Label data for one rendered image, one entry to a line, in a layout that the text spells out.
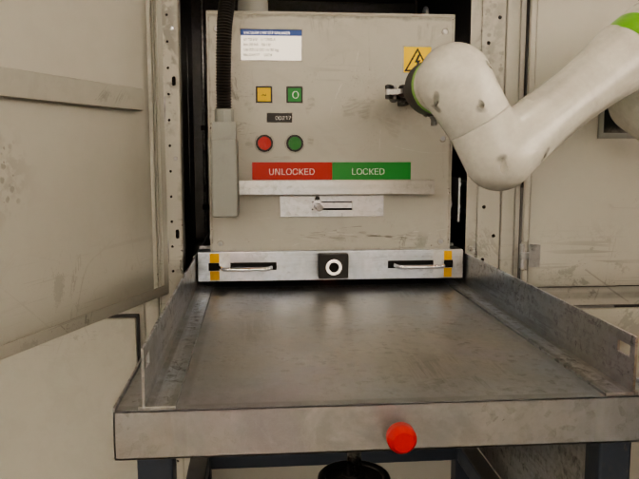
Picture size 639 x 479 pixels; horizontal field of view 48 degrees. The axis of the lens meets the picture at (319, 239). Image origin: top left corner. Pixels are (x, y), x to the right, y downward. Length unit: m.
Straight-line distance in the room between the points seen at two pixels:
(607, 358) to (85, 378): 1.00
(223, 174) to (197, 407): 0.61
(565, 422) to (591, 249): 0.75
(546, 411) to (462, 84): 0.46
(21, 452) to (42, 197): 0.62
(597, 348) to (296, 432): 0.40
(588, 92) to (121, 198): 0.82
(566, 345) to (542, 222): 0.52
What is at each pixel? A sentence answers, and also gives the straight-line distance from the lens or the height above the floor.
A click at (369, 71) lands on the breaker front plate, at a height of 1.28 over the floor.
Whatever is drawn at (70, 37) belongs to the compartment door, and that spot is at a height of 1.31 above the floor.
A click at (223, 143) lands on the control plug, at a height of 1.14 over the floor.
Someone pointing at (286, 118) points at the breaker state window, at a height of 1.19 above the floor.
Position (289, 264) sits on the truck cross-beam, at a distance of 1.45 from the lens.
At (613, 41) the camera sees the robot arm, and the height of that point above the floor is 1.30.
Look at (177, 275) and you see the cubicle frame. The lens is 1.47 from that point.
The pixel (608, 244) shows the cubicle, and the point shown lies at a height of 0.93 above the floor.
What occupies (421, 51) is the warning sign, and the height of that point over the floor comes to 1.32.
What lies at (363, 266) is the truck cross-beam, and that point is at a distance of 1.46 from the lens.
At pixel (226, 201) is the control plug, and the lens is 1.33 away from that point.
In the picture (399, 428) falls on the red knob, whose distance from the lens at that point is 0.79.
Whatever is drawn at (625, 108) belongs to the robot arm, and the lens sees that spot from 1.46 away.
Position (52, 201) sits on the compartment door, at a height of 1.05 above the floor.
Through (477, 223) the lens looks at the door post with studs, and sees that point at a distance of 1.52.
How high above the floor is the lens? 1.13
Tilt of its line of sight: 7 degrees down
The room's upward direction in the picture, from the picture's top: straight up
